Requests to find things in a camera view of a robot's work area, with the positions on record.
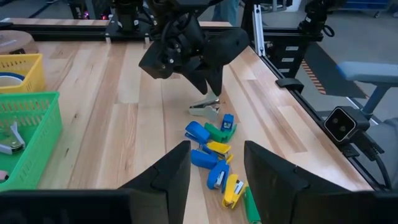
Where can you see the yellow plastic basket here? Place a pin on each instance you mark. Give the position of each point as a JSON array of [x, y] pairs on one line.
[[31, 71]]

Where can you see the black table-level camera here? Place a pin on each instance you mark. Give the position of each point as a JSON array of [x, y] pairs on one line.
[[340, 124]]

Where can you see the green plastic basket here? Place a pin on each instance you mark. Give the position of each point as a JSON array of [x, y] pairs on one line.
[[46, 124]]

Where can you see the yellow mini stapler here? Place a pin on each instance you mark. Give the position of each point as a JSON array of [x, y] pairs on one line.
[[219, 146], [230, 186]]

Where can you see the blue mini stapler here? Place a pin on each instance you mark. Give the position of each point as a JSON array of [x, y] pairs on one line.
[[212, 174], [227, 119], [202, 159], [197, 130]]

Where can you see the black table edge clamp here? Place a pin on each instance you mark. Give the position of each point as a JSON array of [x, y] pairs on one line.
[[289, 84]]

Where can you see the silver aluminium extrusion post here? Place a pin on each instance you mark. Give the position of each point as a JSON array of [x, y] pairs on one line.
[[258, 31]]

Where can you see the grey staple remover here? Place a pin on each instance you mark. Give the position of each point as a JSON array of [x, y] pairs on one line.
[[202, 110]]

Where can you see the office chair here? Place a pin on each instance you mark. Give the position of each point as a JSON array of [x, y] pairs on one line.
[[367, 71]]

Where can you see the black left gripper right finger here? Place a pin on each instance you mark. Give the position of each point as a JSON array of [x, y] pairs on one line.
[[270, 186]]

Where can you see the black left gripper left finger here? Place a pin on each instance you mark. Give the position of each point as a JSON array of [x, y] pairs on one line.
[[164, 193]]

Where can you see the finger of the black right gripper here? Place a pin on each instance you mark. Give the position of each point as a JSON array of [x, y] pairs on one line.
[[197, 76], [227, 46]]

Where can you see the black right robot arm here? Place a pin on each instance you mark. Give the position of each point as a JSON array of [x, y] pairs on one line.
[[127, 18]]

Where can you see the black control box white labels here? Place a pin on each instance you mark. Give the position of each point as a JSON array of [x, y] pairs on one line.
[[286, 62]]

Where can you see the green mini stapler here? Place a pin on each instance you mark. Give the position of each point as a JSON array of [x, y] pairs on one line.
[[217, 133], [249, 205]]

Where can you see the purple staple remover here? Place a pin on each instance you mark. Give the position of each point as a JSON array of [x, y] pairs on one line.
[[14, 140]]

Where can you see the blue tape roll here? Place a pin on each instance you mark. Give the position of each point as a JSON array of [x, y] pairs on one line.
[[15, 74]]

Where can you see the black floor mat orange stripe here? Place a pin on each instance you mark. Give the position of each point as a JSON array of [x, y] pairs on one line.
[[335, 77]]

